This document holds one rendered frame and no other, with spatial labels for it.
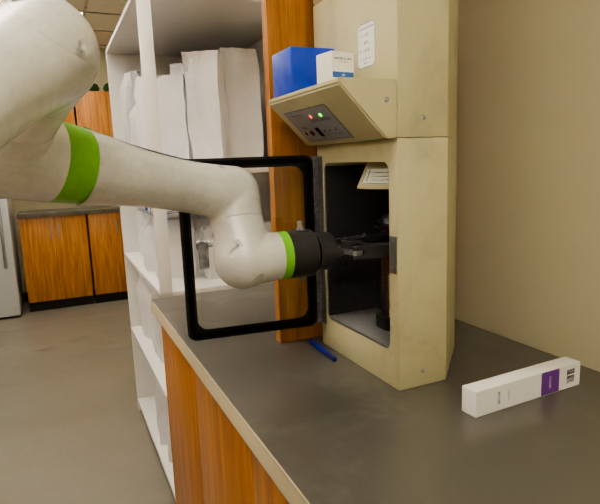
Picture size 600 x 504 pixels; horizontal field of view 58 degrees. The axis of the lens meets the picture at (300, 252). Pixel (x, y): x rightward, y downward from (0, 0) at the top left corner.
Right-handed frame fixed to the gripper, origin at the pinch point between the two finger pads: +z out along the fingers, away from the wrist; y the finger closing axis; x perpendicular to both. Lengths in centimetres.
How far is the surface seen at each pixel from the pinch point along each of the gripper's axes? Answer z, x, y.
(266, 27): -19, -48, 23
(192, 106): -15, -41, 115
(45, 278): -82, 85, 487
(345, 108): -17.8, -26.5, -9.9
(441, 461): -18.1, 26.1, -36.8
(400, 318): -9.3, 11.7, -13.9
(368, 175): -7.6, -14.5, -0.6
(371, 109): -15.2, -25.9, -14.2
